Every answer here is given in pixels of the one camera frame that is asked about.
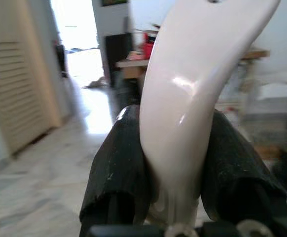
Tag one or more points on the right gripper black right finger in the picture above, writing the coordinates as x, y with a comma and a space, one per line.
234, 177

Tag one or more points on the cream louvered door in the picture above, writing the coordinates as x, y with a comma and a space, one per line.
15, 81

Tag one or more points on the wooden table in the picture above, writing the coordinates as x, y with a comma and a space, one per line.
130, 65

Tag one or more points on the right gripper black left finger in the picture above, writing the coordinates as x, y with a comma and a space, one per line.
118, 168

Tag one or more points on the dark framed picture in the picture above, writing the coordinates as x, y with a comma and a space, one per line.
114, 2

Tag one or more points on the black wall-hung item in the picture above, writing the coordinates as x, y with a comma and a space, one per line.
60, 60

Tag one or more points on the red plastic item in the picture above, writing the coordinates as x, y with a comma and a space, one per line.
149, 45

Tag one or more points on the dark tall cylinder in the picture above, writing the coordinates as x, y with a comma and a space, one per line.
117, 59

